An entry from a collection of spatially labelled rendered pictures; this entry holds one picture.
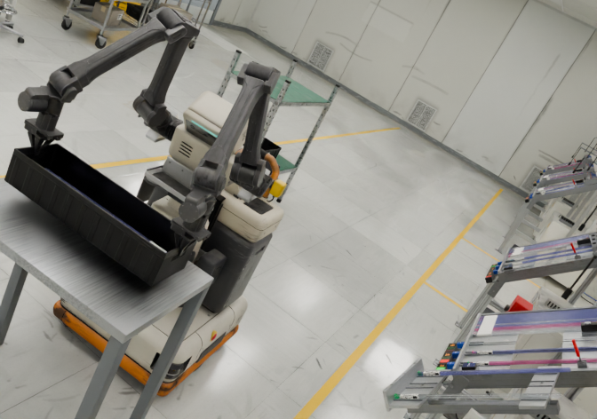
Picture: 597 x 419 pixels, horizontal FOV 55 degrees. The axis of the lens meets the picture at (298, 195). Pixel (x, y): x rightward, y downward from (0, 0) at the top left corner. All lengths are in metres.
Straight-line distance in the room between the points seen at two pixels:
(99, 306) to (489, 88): 9.89
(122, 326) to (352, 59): 10.41
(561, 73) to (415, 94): 2.52
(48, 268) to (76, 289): 0.10
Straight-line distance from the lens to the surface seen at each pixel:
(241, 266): 2.49
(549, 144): 10.94
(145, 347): 2.45
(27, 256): 1.70
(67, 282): 1.64
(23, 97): 1.82
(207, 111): 2.07
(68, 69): 1.85
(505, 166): 11.01
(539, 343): 3.82
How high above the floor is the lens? 1.77
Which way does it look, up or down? 20 degrees down
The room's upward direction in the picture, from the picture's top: 28 degrees clockwise
